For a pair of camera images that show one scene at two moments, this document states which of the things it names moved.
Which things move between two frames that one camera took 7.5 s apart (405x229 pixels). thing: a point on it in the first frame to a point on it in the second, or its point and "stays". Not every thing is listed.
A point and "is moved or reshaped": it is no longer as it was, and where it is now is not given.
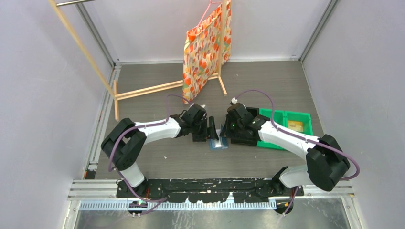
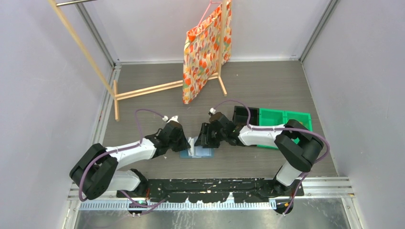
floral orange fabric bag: [202, 51] stays
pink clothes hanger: [211, 2] stays
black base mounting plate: [207, 190] stays
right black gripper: [237, 135] to [206, 128]
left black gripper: [203, 137] to [184, 144]
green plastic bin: [282, 118] stays
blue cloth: [222, 143] is moved or reshaped
